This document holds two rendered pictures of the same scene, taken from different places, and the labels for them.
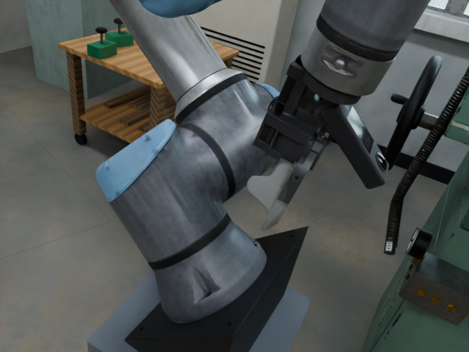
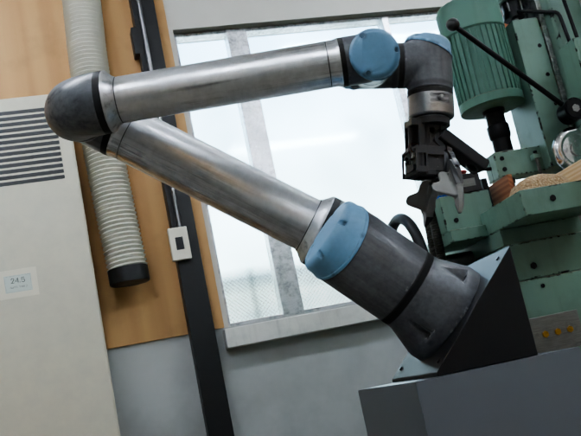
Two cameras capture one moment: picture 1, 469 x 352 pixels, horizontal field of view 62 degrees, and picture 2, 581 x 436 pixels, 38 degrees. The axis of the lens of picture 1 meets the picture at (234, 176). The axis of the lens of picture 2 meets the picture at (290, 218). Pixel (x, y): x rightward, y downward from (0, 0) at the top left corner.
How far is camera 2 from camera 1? 1.41 m
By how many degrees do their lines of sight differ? 58
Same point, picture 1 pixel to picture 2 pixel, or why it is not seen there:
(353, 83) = (450, 105)
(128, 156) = (354, 208)
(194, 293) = (457, 278)
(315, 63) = (428, 104)
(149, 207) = (388, 235)
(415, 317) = not seen: hidden behind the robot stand
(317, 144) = (449, 150)
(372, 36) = (446, 80)
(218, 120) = not seen: hidden behind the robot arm
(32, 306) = not seen: outside the picture
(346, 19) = (433, 78)
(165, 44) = (279, 189)
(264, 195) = (447, 189)
